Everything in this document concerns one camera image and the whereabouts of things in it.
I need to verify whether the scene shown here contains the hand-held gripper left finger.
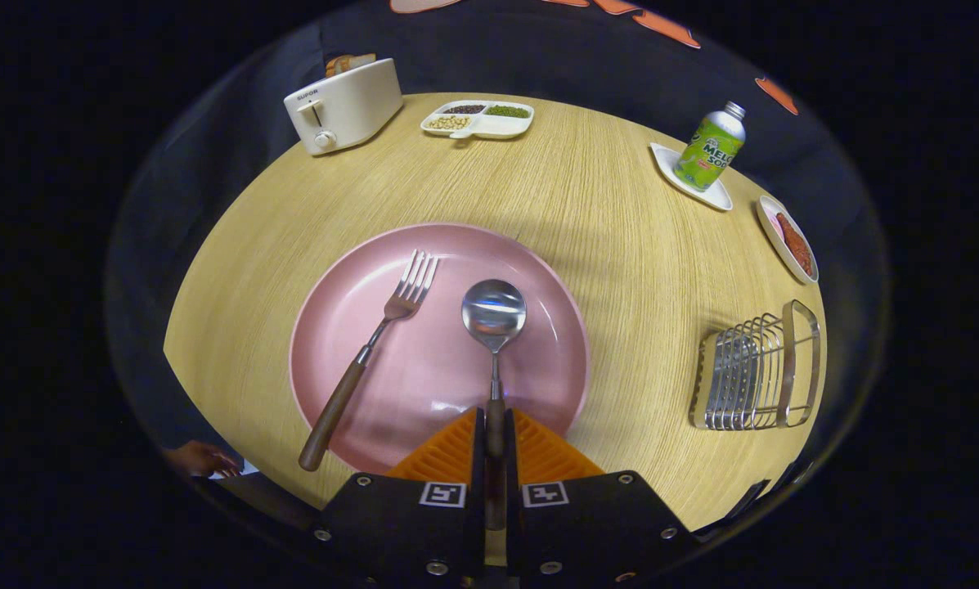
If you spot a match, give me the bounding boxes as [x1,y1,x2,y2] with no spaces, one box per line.
[313,407,487,587]

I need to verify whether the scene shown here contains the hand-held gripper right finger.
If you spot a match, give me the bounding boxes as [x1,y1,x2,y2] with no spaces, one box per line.
[505,407,698,587]

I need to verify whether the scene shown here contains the wooden handled metal fork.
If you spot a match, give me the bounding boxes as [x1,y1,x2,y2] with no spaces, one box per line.
[299,250,441,473]

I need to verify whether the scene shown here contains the wooden handled metal spoon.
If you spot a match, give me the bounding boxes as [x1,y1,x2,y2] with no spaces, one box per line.
[461,279,528,533]

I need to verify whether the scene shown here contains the pink round plate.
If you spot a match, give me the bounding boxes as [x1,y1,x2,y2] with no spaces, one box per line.
[290,223,591,475]

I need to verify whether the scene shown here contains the small white oval dish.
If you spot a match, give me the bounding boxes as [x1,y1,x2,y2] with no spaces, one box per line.
[756,195,820,285]

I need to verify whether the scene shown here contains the reddish brown food piece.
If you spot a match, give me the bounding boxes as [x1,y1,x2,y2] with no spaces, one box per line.
[775,213,814,276]

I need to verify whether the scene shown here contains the white square coaster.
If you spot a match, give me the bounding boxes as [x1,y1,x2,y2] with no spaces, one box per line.
[650,143,734,212]

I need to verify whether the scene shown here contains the green soda bottle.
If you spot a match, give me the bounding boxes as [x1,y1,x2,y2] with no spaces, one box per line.
[674,101,746,192]

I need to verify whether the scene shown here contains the white divided dish with beans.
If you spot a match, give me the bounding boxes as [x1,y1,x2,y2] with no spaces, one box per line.
[420,101,535,140]

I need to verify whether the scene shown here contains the white toaster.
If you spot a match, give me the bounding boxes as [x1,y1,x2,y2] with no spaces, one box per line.
[283,57,404,156]

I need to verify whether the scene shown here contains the toasted bread slices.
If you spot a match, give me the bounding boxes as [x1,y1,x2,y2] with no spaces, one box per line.
[326,53,377,79]

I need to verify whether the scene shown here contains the metal wire cutlery rack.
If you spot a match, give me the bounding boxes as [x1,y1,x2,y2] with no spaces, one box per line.
[689,299,822,431]

